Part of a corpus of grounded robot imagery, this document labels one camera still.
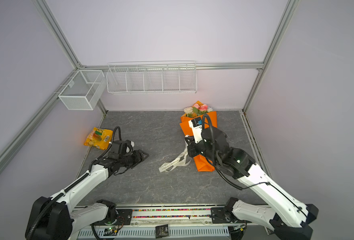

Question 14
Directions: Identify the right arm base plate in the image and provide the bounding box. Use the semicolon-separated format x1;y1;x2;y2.
211;207;246;224

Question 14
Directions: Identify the yellow snack bag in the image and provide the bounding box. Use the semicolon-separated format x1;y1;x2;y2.
84;128;114;150

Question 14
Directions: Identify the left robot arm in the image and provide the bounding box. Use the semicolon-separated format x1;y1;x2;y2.
25;150;149;240

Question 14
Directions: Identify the white wire wall shelf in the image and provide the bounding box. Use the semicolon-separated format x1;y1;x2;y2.
106;61;198;94

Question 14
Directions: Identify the cream fake rose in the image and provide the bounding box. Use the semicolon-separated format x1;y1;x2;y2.
184;107;194;118

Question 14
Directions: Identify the dark pink fake rose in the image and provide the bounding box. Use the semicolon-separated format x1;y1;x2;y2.
198;104;208;112

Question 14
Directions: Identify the white slotted cable duct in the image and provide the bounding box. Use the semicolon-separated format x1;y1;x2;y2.
77;226;230;240

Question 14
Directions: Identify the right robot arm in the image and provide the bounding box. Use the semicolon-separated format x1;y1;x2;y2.
185;127;319;240

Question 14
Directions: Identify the black box centre front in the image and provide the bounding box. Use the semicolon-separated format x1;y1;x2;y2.
155;224;170;239

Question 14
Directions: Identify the white ribbon gold lettering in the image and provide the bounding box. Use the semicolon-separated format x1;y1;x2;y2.
158;143;192;173

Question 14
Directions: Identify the orange wrapping paper sheet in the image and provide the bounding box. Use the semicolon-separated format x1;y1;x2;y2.
180;101;218;172

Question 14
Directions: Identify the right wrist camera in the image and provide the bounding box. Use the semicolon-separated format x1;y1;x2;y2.
188;117;203;144

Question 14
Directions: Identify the aluminium front rail frame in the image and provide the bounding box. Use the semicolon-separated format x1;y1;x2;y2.
68;203;286;240

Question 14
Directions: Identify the white mesh box basket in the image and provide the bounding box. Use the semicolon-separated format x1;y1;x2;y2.
58;70;107;111

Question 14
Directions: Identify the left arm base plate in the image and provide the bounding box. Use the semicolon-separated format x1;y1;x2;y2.
103;209;133;226

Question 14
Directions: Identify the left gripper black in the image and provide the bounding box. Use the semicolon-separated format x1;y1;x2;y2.
119;149;149;169

